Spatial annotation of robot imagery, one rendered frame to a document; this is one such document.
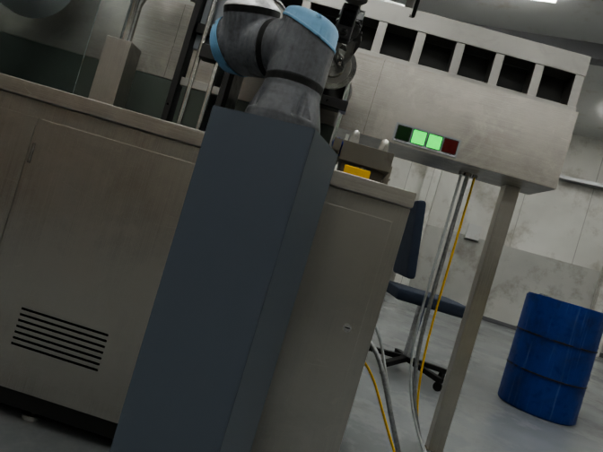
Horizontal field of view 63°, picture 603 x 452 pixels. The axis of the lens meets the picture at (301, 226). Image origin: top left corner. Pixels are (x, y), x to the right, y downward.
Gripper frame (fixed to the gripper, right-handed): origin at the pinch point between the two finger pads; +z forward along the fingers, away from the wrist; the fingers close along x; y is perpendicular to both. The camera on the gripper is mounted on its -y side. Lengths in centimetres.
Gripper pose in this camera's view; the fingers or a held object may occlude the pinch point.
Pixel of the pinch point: (339, 61)
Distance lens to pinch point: 160.3
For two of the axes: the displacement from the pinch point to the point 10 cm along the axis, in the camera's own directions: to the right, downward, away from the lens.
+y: 2.5, -7.2, 6.5
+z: -1.5, 6.3, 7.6
